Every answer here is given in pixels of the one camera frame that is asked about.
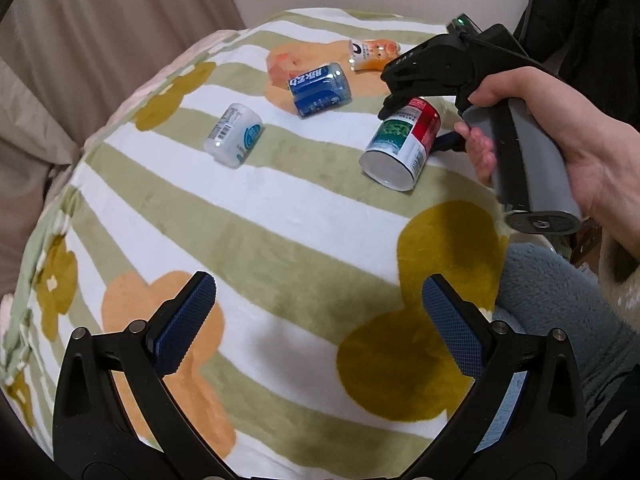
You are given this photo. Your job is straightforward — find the striped flower pattern blanket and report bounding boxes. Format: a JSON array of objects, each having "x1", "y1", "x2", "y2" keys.
[{"x1": 1, "y1": 8, "x2": 508, "y2": 479}]

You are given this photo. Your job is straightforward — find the beige curtain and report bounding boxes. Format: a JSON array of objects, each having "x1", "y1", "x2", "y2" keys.
[{"x1": 1, "y1": 0, "x2": 242, "y2": 293}]

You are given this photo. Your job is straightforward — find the person's right hand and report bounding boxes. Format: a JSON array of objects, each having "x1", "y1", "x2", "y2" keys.
[{"x1": 469, "y1": 67, "x2": 639, "y2": 258}]

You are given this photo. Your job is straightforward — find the clear orange plastic cup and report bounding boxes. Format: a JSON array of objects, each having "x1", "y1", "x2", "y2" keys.
[{"x1": 267, "y1": 52, "x2": 306, "y2": 89}]

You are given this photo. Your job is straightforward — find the red green white cup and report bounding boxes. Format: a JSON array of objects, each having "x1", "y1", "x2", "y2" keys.
[{"x1": 359, "y1": 98, "x2": 442, "y2": 192}]

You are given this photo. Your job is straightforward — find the blue fleece trouser leg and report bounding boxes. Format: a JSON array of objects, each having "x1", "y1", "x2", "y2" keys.
[{"x1": 497, "y1": 238, "x2": 639, "y2": 445}]

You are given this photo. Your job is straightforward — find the white blue label cup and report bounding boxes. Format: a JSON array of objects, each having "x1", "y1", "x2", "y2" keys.
[{"x1": 204, "y1": 103, "x2": 262, "y2": 168}]

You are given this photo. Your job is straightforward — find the black hanging jacket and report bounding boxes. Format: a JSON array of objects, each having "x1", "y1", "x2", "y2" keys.
[{"x1": 515, "y1": 0, "x2": 639, "y2": 128}]

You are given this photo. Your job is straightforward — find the orange label cup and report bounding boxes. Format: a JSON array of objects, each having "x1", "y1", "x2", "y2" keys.
[{"x1": 349, "y1": 39, "x2": 400, "y2": 72}]

